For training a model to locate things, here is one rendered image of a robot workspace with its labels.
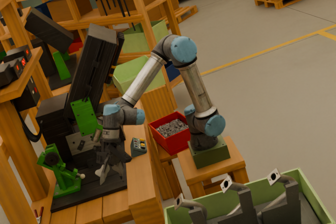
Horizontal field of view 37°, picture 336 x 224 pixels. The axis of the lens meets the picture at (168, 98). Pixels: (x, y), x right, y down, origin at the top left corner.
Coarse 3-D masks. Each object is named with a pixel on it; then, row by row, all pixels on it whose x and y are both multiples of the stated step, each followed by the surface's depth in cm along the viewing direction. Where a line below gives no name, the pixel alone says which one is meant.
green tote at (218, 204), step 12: (264, 180) 215; (300, 180) 215; (216, 192) 216; (228, 192) 216; (252, 192) 216; (264, 192) 217; (276, 192) 217; (312, 192) 196; (204, 204) 217; (216, 204) 217; (228, 204) 218; (312, 204) 204; (168, 216) 216; (180, 216) 218; (216, 216) 219; (324, 216) 186
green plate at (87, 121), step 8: (88, 96) 289; (72, 104) 289; (80, 104) 289; (88, 104) 289; (80, 112) 289; (88, 112) 289; (80, 120) 290; (88, 120) 290; (96, 120) 290; (80, 128) 290; (88, 128) 290
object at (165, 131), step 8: (176, 112) 322; (160, 120) 320; (168, 120) 322; (176, 120) 318; (184, 120) 313; (152, 128) 310; (160, 128) 314; (168, 128) 313; (176, 128) 305; (184, 128) 303; (152, 136) 321; (160, 136) 297; (168, 136) 300; (176, 136) 292; (184, 136) 294; (160, 144) 307; (168, 144) 292; (176, 144) 294; (184, 144) 296; (168, 152) 294; (176, 152) 295
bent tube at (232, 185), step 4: (228, 176) 179; (224, 180) 180; (228, 180) 179; (220, 184) 182; (224, 184) 181; (228, 184) 178; (232, 184) 177; (236, 184) 180; (240, 184) 181; (224, 188) 179; (228, 188) 178; (232, 188) 179; (236, 188) 180; (224, 192) 179; (236, 208) 190; (232, 212) 191
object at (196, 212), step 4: (192, 208) 179; (196, 208) 177; (200, 208) 177; (188, 212) 177; (192, 212) 176; (196, 212) 177; (200, 212) 177; (192, 216) 178; (196, 216) 178; (200, 216) 179; (192, 220) 180; (196, 220) 180; (200, 220) 180; (204, 220) 181
